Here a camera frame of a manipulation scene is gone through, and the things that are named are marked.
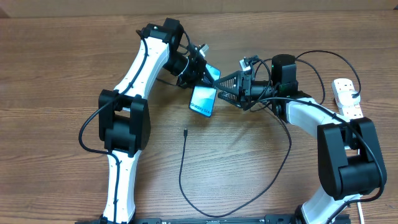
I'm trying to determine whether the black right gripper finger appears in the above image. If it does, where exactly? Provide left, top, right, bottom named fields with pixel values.
left=218, top=91, right=242, bottom=108
left=213, top=70, right=244, bottom=92

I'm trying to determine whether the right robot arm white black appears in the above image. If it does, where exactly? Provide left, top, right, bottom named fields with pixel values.
left=213, top=54, right=387, bottom=223

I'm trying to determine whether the white power strip cord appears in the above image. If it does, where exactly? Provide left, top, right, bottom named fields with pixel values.
left=356, top=202, right=365, bottom=224

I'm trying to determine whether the black USB charging cable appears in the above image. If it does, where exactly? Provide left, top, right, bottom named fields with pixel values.
left=178, top=50, right=362, bottom=218

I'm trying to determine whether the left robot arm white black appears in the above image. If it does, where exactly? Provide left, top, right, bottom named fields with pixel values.
left=98, top=18, right=221, bottom=223

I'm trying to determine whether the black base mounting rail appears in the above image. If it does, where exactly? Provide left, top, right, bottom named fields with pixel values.
left=74, top=214, right=352, bottom=224

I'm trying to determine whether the white charger plug adapter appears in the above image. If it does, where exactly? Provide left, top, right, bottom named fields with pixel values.
left=335, top=90, right=361, bottom=108

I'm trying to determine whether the white power strip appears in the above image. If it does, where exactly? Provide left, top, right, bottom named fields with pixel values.
left=331, top=78, right=364, bottom=119

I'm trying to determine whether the blue screen Galaxy smartphone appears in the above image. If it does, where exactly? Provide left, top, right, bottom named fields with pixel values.
left=188, top=64, right=221, bottom=117

